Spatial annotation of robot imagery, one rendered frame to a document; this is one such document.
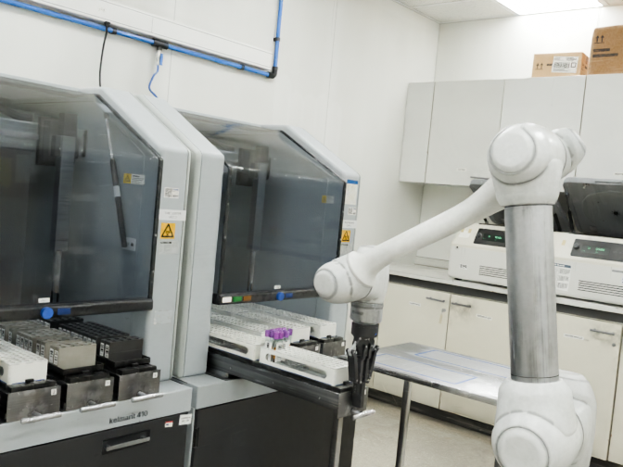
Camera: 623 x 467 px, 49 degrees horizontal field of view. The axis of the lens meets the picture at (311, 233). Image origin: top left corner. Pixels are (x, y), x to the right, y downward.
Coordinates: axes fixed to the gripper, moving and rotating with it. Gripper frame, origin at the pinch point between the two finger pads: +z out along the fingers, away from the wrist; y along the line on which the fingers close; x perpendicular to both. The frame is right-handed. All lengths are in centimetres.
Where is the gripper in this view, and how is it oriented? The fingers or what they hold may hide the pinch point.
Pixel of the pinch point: (358, 394)
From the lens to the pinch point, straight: 197.4
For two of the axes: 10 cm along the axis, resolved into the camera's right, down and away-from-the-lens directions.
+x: 7.6, 1.0, -6.5
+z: -0.9, 9.9, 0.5
